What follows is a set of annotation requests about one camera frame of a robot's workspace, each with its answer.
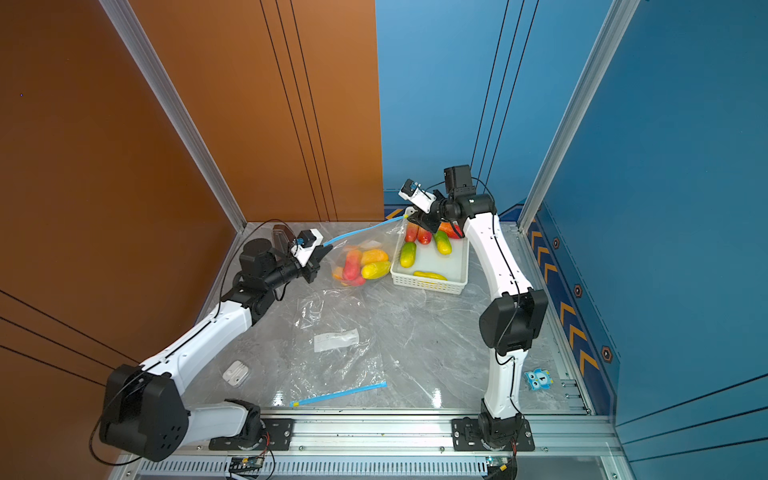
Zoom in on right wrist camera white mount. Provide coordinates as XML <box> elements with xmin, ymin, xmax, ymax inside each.
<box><xmin>398</xmin><ymin>179</ymin><xmax>436</xmax><ymax>213</ymax></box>

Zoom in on green yellow mango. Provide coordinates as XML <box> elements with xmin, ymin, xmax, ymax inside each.
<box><xmin>433</xmin><ymin>231</ymin><xmax>453</xmax><ymax>256</ymax></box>

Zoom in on white perforated plastic basket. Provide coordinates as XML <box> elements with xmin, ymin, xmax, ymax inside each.
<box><xmin>390</xmin><ymin>207</ymin><xmax>470</xmax><ymax>295</ymax></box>

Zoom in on dark red wooden stand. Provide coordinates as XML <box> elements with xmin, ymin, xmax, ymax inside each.
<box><xmin>272</xmin><ymin>223</ymin><xmax>296</xmax><ymax>255</ymax></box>

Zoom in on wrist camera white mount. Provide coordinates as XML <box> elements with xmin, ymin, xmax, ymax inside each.
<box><xmin>290</xmin><ymin>228</ymin><xmax>324</xmax><ymax>267</ymax></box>
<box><xmin>398</xmin><ymin>179</ymin><xmax>436</xmax><ymax>213</ymax></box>

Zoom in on aluminium rail frame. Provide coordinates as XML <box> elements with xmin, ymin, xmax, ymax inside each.
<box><xmin>111</xmin><ymin>409</ymin><xmax>634</xmax><ymax>479</ymax></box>

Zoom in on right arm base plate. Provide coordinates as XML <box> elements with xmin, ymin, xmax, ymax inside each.
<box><xmin>450</xmin><ymin>415</ymin><xmax>536</xmax><ymax>452</ymax></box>

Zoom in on white paper label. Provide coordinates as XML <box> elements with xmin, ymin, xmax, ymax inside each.
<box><xmin>313</xmin><ymin>329</ymin><xmax>359</xmax><ymax>353</ymax></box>

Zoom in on corner aluminium post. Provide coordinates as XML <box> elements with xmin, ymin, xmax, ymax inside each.
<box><xmin>100</xmin><ymin>0</ymin><xmax>247</xmax><ymax>233</ymax></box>
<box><xmin>518</xmin><ymin>0</ymin><xmax>640</xmax><ymax>233</ymax></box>

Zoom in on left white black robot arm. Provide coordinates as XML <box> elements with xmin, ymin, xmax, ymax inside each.
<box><xmin>91</xmin><ymin>229</ymin><xmax>333</xmax><ymax>462</ymax></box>

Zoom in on red orange long mango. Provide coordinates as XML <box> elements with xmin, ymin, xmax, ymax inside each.
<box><xmin>417</xmin><ymin>228</ymin><xmax>432</xmax><ymax>245</ymax></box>

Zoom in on left corner aluminium post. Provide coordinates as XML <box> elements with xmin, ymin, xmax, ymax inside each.
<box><xmin>100</xmin><ymin>0</ymin><xmax>247</xmax><ymax>233</ymax></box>

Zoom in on green circuit board left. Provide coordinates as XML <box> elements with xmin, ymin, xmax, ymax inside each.
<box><xmin>229</xmin><ymin>456</ymin><xmax>265</xmax><ymax>474</ymax></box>

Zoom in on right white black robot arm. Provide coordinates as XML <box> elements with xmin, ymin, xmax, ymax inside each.
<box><xmin>409</xmin><ymin>189</ymin><xmax>549</xmax><ymax>450</ymax></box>

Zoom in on red yellow mango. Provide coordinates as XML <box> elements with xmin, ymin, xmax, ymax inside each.
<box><xmin>404</xmin><ymin>222</ymin><xmax>419</xmax><ymax>243</ymax></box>

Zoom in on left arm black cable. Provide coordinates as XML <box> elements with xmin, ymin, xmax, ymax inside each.
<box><xmin>88</xmin><ymin>218</ymin><xmax>289</xmax><ymax>466</ymax></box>

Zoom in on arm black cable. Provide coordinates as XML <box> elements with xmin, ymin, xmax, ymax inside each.
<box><xmin>422</xmin><ymin>176</ymin><xmax>523</xmax><ymax>415</ymax></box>
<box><xmin>88</xmin><ymin>218</ymin><xmax>289</xmax><ymax>466</ymax></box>

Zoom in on small white plastic object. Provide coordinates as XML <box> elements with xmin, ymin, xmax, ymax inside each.
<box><xmin>222</xmin><ymin>360</ymin><xmax>250</xmax><ymax>387</ymax></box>

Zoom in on right corner aluminium post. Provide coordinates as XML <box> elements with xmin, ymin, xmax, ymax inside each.
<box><xmin>518</xmin><ymin>0</ymin><xmax>640</xmax><ymax>233</ymax></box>

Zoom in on clear zip-top bag blue zipper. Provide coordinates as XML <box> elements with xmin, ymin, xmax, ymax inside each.
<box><xmin>324</xmin><ymin>217</ymin><xmax>403</xmax><ymax>288</ymax></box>

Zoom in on green circuit board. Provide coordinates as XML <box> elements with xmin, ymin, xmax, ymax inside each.
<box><xmin>485</xmin><ymin>456</ymin><xmax>517</xmax><ymax>474</ymax></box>
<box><xmin>229</xmin><ymin>456</ymin><xmax>265</xmax><ymax>474</ymax></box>

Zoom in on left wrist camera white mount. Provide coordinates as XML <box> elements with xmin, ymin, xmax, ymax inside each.
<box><xmin>290</xmin><ymin>228</ymin><xmax>324</xmax><ymax>267</ymax></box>

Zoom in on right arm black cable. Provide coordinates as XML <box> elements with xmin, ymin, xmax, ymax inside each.
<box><xmin>422</xmin><ymin>176</ymin><xmax>523</xmax><ymax>415</ymax></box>

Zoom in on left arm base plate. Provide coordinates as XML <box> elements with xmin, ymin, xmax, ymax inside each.
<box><xmin>208</xmin><ymin>418</ymin><xmax>295</xmax><ymax>452</ymax></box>

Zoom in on blue owl toy block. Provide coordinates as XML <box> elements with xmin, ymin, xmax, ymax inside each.
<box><xmin>524</xmin><ymin>369</ymin><xmax>554</xmax><ymax>391</ymax></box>

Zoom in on green circuit board right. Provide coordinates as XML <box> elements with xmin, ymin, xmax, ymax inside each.
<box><xmin>485</xmin><ymin>456</ymin><xmax>517</xmax><ymax>474</ymax></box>

